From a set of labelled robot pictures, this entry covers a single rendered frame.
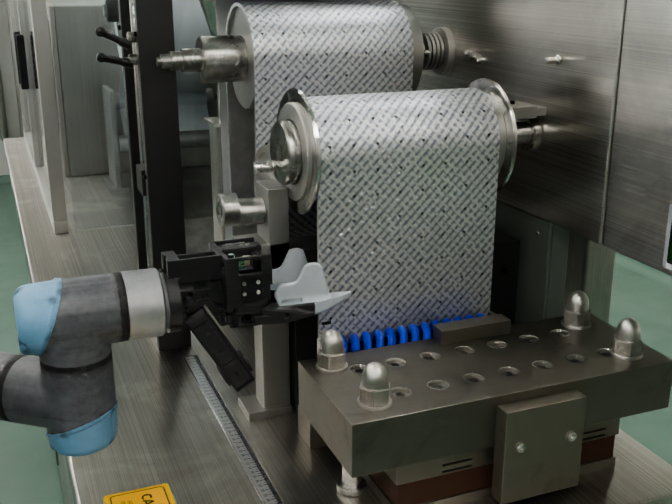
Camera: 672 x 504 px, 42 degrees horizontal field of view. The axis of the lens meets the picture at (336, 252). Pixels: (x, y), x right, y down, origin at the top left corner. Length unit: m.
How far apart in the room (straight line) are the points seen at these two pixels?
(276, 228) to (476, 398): 0.32
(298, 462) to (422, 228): 0.32
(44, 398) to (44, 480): 1.85
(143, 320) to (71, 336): 0.07
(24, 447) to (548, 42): 2.29
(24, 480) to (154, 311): 1.95
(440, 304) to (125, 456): 0.43
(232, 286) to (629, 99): 0.48
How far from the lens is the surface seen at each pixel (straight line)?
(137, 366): 1.33
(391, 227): 1.04
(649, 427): 3.15
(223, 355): 0.99
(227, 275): 0.95
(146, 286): 0.94
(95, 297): 0.94
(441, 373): 0.98
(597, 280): 1.41
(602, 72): 1.07
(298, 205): 1.05
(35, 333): 0.93
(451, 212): 1.07
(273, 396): 1.16
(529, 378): 0.99
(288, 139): 1.00
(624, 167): 1.05
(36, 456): 2.96
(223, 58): 1.23
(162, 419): 1.18
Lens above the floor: 1.46
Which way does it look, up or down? 18 degrees down
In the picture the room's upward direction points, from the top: straight up
